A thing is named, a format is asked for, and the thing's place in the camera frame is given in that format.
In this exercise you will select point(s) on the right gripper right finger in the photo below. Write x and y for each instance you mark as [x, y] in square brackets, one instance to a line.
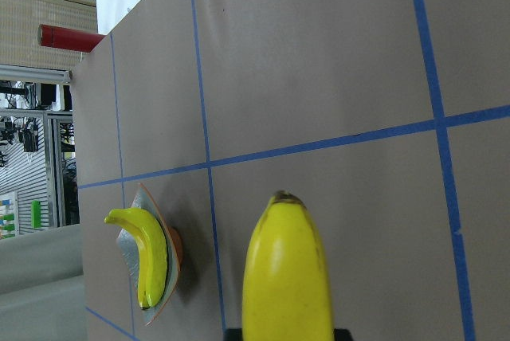
[341, 334]

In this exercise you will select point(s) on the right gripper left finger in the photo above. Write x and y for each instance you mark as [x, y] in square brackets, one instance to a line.
[233, 334]

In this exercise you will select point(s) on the grey square plate orange rim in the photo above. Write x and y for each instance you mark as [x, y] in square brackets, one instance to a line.
[128, 248]

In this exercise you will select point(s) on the yellow banana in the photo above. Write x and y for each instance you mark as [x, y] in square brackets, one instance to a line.
[286, 290]
[152, 249]

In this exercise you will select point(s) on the red cylinder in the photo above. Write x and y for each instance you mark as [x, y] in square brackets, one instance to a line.
[69, 39]

